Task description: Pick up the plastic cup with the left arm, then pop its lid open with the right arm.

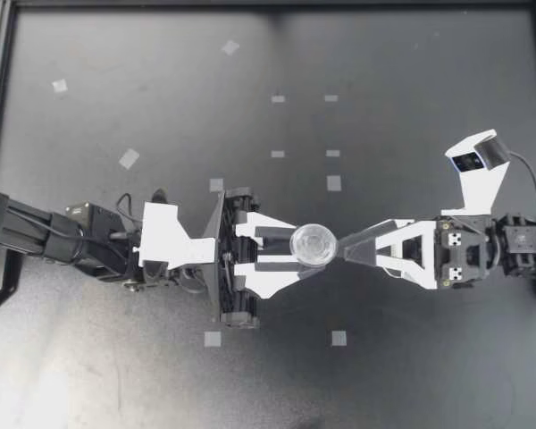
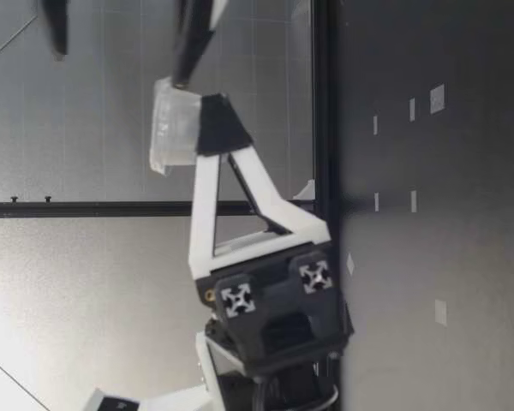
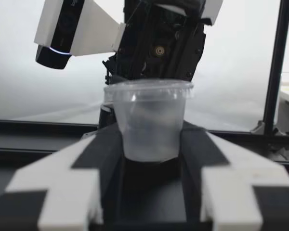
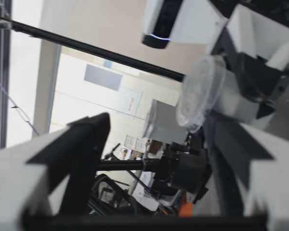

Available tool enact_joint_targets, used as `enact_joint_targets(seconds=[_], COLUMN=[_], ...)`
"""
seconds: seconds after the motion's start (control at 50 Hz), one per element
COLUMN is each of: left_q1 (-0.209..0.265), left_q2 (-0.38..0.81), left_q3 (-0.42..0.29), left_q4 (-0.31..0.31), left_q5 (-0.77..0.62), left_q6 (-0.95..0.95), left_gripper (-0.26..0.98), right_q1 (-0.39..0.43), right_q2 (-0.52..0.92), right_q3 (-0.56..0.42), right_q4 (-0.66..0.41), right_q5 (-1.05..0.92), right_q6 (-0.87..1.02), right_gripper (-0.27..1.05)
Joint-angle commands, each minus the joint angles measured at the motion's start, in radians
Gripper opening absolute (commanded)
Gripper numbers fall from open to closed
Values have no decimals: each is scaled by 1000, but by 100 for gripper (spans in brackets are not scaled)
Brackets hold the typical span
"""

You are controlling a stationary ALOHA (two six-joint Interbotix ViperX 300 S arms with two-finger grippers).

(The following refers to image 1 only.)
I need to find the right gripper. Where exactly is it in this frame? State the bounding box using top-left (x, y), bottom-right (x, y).
top-left (337, 213), bottom-right (498, 292)

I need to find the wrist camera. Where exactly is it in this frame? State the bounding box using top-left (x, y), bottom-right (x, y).
top-left (132, 201), bottom-right (218, 272)
top-left (441, 128), bottom-right (511, 216)

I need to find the clear plastic cup with lid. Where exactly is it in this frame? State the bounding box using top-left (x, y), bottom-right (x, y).
top-left (289, 223), bottom-right (339, 270)

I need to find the black camera cable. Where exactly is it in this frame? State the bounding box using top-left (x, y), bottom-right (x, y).
top-left (507, 150), bottom-right (536, 221)

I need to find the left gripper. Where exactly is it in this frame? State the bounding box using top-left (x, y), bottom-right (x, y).
top-left (203, 186), bottom-right (314, 331)

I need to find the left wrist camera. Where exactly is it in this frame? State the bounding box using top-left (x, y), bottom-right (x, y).
top-left (132, 201), bottom-right (218, 272)

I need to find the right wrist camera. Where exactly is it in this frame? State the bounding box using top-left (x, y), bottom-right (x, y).
top-left (441, 128), bottom-right (511, 216)

